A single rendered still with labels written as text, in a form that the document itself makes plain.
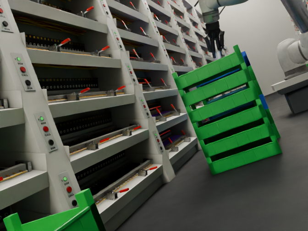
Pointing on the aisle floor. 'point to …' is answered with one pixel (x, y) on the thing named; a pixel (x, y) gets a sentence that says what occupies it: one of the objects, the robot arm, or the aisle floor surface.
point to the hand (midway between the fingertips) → (217, 57)
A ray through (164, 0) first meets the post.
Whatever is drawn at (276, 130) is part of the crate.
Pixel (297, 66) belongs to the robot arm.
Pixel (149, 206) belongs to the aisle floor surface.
